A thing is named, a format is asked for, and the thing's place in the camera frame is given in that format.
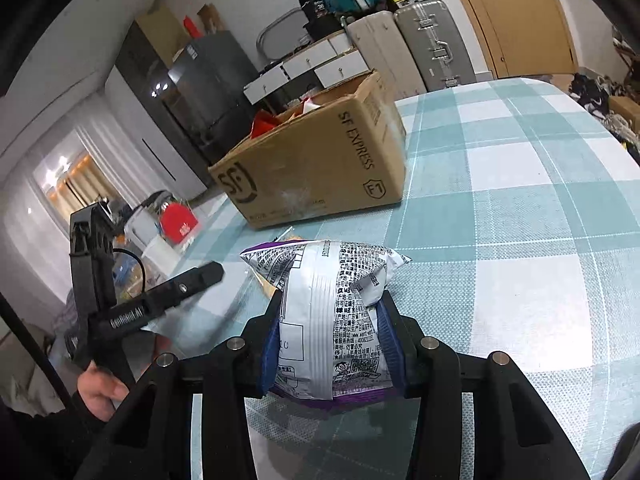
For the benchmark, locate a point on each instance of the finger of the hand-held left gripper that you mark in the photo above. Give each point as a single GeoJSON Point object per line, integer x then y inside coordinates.
{"type": "Point", "coordinates": [195, 280]}

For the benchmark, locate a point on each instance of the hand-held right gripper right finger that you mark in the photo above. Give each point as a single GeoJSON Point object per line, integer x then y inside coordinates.
{"type": "Point", "coordinates": [392, 355]}

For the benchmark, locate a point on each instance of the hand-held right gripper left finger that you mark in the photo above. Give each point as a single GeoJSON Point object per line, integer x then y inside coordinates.
{"type": "Point", "coordinates": [267, 360]}

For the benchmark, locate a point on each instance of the silver purple snack packet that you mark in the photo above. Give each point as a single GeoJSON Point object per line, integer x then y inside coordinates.
{"type": "Point", "coordinates": [330, 300]}

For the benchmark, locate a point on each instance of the brown cardboard box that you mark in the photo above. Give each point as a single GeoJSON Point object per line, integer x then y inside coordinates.
{"type": "Point", "coordinates": [310, 170]}

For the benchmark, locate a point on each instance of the red blue-label snack packet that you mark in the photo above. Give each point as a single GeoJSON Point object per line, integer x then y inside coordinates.
{"type": "Point", "coordinates": [266, 126]}

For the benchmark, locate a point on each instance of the white fries snack packet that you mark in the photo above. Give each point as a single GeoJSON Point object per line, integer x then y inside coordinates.
{"type": "Point", "coordinates": [310, 105]}

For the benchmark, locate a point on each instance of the person's left forearm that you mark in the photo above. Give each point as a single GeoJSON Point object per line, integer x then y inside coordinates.
{"type": "Point", "coordinates": [40, 445]}

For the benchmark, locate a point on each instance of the person's left hand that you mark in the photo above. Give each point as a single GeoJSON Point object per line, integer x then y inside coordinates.
{"type": "Point", "coordinates": [100, 392]}

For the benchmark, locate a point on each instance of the red gift bag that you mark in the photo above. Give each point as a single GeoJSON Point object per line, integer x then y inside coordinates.
{"type": "Point", "coordinates": [177, 225]}

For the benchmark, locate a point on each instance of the white curtain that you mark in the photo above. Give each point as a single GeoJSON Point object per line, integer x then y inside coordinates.
{"type": "Point", "coordinates": [20, 240]}

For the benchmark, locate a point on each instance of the beige cushion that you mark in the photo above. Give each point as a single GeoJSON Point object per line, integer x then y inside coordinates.
{"type": "Point", "coordinates": [25, 360]}

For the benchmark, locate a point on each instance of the checked tablecloth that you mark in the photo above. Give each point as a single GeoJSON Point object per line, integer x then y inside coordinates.
{"type": "Point", "coordinates": [500, 210]}

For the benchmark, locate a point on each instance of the dark grey fridge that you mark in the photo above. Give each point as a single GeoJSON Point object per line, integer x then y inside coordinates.
{"type": "Point", "coordinates": [210, 90]}

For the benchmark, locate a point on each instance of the dark glass cabinet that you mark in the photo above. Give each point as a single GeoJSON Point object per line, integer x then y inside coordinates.
{"type": "Point", "coordinates": [145, 75]}

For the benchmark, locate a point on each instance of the white desk with drawers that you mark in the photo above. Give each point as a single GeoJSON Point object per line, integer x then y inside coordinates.
{"type": "Point", "coordinates": [305, 60]}

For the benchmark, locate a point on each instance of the red paper bag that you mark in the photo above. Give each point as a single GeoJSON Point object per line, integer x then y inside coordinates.
{"type": "Point", "coordinates": [193, 27]}

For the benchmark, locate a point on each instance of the person's leg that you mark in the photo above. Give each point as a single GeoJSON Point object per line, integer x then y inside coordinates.
{"type": "Point", "coordinates": [625, 455]}

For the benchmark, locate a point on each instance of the brown paper bag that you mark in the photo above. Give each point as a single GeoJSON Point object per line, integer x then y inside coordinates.
{"type": "Point", "coordinates": [211, 17]}

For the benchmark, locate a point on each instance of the black case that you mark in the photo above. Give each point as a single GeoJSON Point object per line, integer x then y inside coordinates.
{"type": "Point", "coordinates": [325, 27]}

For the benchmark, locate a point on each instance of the beige suitcase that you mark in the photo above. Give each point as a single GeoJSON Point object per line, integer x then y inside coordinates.
{"type": "Point", "coordinates": [385, 55]}

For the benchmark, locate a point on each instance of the black printed bag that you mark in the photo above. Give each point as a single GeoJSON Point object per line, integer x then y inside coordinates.
{"type": "Point", "coordinates": [315, 7]}

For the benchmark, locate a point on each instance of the silver suitcase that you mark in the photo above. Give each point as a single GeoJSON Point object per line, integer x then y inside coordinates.
{"type": "Point", "coordinates": [435, 45]}

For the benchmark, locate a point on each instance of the pile of dark shoes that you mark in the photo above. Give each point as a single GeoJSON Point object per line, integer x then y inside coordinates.
{"type": "Point", "coordinates": [595, 90]}

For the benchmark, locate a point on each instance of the small cardboard box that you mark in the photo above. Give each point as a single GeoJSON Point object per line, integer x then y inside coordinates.
{"type": "Point", "coordinates": [627, 110]}

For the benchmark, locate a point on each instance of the wooden door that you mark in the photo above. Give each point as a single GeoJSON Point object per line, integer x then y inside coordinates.
{"type": "Point", "coordinates": [515, 20]}

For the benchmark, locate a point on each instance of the wooden shoe rack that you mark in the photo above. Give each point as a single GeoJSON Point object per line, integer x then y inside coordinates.
{"type": "Point", "coordinates": [627, 50]}

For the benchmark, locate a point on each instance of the silver metal frame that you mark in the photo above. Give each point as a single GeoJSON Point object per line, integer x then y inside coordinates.
{"type": "Point", "coordinates": [259, 42]}

